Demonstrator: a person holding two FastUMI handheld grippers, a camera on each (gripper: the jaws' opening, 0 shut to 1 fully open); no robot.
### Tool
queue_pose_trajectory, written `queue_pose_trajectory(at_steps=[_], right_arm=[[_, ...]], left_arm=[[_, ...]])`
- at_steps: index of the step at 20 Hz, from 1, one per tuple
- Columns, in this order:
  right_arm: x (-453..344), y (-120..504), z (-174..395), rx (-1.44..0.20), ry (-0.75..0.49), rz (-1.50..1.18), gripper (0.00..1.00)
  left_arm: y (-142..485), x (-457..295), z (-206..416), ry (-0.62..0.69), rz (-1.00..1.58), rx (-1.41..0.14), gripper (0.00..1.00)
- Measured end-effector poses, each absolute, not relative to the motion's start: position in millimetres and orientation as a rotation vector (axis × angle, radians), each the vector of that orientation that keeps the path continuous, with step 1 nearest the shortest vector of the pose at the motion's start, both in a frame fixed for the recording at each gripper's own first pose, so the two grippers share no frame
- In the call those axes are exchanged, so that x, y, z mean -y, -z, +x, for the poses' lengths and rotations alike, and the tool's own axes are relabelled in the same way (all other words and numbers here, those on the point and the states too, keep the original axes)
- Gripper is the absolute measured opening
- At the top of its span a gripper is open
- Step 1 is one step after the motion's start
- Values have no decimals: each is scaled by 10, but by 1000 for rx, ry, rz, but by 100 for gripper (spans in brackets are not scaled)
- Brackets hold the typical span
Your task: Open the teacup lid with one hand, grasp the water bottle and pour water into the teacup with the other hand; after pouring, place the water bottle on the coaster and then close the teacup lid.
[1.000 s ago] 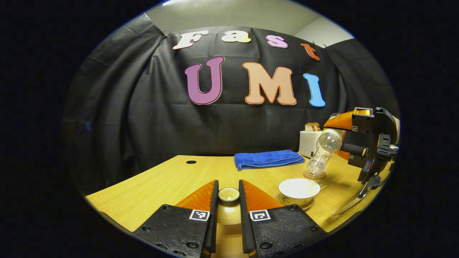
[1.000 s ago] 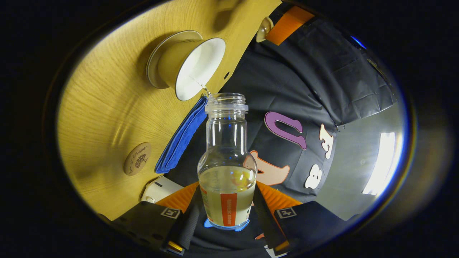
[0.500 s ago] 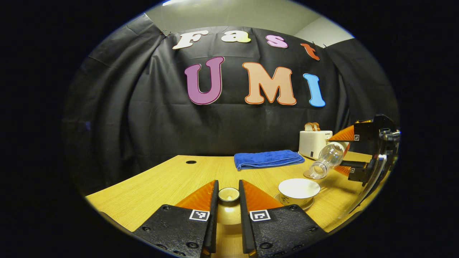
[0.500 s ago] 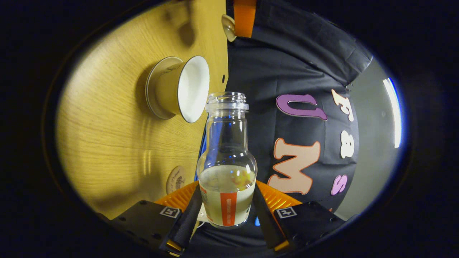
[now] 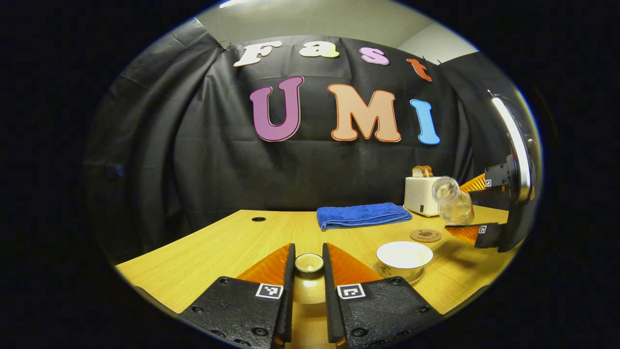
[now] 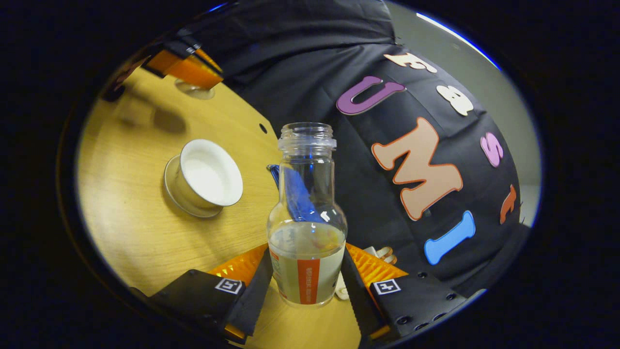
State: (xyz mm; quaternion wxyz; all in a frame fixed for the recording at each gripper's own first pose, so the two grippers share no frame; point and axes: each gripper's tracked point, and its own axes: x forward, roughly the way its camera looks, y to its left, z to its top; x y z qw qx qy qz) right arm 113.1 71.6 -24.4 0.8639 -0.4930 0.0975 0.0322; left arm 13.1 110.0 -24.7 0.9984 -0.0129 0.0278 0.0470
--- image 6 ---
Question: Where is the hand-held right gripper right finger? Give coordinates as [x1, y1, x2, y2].
[339, 242, 468, 342]

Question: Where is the clear glass water bottle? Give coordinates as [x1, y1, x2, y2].
[267, 122, 348, 307]

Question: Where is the folded blue towel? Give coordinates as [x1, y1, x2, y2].
[266, 164, 323, 223]

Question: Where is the yellow ceramic teacup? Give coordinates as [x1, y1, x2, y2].
[172, 139, 244, 217]

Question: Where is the yellow ceramic saucer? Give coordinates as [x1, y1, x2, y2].
[163, 154, 224, 218]

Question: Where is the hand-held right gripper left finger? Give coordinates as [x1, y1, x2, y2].
[131, 244, 274, 340]

